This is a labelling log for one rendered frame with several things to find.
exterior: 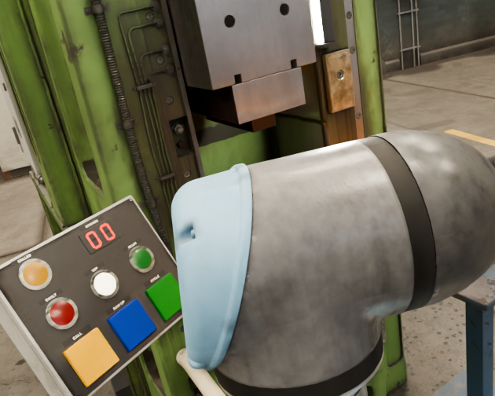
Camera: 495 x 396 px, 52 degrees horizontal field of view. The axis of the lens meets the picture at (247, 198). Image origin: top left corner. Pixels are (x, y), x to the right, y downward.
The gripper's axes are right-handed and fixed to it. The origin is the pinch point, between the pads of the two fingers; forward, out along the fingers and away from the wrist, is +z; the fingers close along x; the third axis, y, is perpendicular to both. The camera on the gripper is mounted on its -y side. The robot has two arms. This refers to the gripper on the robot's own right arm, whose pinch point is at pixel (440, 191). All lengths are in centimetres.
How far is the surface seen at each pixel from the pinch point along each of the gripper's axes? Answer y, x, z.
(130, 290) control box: 6, -59, 26
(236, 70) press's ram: -28, -18, 40
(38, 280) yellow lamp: -4, -74, 24
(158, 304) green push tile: 11, -55, 24
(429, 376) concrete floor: 111, 47, 56
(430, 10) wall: 19, 581, 526
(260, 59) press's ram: -29, -12, 40
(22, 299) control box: -3, -78, 22
